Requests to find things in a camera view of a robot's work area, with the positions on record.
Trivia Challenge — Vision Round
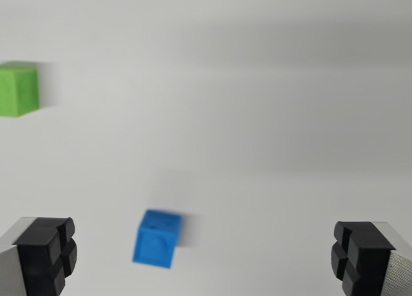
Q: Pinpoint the gripper left finger with black rubber pad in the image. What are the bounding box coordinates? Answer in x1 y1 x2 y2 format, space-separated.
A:
0 216 79 296

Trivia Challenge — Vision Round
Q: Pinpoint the gripper right finger with black rubber pad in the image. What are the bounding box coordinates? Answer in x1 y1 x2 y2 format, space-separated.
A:
330 221 412 296

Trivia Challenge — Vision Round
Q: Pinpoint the blue cube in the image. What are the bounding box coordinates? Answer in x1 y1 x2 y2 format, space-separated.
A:
131 208 183 271

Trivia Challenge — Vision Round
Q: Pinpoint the green cube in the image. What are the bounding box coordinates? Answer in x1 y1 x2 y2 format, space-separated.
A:
0 60 41 118

